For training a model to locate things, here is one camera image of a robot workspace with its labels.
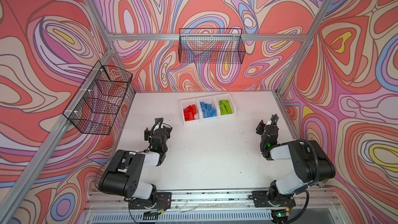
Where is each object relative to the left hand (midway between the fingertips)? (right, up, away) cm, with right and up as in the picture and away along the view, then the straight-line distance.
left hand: (158, 126), depth 91 cm
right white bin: (+42, +18, +18) cm, 49 cm away
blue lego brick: (+31, +8, +10) cm, 34 cm away
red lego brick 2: (+21, +8, +10) cm, 25 cm away
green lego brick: (+41, +9, +14) cm, 44 cm away
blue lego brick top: (+27, +12, +13) cm, 32 cm away
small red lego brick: (+20, +5, +10) cm, 23 cm away
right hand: (+67, +1, +2) cm, 67 cm away
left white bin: (+16, +14, +13) cm, 25 cm away
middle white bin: (+31, +16, +17) cm, 39 cm away
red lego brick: (+17, +7, +10) cm, 21 cm away
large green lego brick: (+44, +12, +16) cm, 49 cm away
